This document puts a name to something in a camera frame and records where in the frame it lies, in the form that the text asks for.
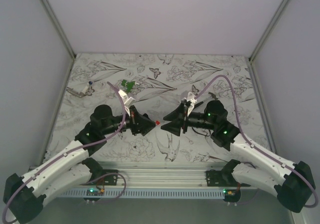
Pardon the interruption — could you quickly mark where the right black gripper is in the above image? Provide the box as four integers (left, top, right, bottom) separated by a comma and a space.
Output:
160, 101, 216, 136

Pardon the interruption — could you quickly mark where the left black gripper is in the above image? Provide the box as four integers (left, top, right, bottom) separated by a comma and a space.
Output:
102, 105, 156, 136

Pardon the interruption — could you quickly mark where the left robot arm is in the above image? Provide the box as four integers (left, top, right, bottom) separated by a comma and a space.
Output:
2, 105, 156, 223

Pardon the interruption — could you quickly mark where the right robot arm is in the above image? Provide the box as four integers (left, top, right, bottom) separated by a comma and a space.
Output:
161, 100, 316, 213

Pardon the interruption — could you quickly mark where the floral patterned table mat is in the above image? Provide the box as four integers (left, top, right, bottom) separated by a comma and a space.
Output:
45, 54, 270, 163

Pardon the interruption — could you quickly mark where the green connector part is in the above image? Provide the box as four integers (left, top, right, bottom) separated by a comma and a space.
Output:
121, 80, 140, 93

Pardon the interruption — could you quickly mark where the left small circuit board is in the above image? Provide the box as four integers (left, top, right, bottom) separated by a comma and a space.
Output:
86, 187, 104, 196

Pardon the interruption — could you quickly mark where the small circuit board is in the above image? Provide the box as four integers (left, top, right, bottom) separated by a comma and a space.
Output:
86, 187, 104, 196
223, 189, 241, 197

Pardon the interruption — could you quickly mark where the right small circuit board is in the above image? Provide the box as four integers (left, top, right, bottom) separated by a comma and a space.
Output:
223, 189, 241, 197

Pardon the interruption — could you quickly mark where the hammer with black handle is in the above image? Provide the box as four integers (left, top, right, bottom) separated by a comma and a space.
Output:
194, 92, 218, 108

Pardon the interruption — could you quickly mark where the aluminium rail beam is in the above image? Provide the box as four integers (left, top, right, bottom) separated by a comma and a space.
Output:
23, 165, 300, 189

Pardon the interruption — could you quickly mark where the metal bracket with blue knob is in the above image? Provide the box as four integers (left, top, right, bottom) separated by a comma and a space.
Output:
66, 81, 95, 98

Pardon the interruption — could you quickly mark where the grey slotted cable duct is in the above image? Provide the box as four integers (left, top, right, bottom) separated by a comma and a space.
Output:
57, 187, 225, 199

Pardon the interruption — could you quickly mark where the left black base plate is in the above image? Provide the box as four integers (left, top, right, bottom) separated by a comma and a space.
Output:
80, 169, 119, 186

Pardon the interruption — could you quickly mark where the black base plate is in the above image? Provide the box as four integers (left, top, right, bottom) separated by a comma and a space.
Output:
80, 169, 119, 186
205, 169, 238, 187

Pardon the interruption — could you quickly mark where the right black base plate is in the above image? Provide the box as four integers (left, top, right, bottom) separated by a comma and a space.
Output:
205, 169, 238, 187

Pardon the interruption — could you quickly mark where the left aluminium frame post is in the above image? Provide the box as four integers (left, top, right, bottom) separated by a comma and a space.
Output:
39, 0, 77, 60

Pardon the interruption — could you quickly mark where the aluminium frame post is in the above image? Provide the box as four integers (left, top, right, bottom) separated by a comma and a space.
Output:
39, 0, 77, 60
249, 0, 291, 65

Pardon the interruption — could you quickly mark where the right aluminium frame post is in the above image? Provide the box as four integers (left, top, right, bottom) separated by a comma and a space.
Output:
249, 0, 291, 65

